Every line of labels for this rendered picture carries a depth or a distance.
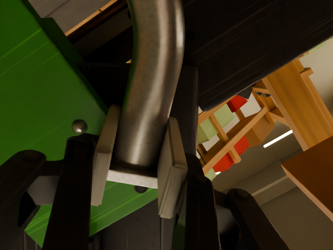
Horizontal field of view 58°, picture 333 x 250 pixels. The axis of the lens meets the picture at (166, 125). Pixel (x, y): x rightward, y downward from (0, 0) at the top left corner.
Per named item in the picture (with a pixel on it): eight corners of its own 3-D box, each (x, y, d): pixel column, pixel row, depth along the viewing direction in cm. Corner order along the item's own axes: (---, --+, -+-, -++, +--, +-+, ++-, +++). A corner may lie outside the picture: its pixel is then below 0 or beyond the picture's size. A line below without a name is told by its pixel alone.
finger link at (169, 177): (173, 164, 14) (189, 167, 14) (166, 115, 20) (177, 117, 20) (157, 218, 15) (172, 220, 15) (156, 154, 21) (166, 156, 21)
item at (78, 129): (93, 125, 22) (90, 131, 21) (80, 133, 22) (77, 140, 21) (83, 111, 22) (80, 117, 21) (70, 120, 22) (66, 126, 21)
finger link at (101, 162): (100, 208, 14) (84, 205, 14) (113, 146, 21) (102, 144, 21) (111, 152, 13) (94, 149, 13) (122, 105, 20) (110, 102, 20)
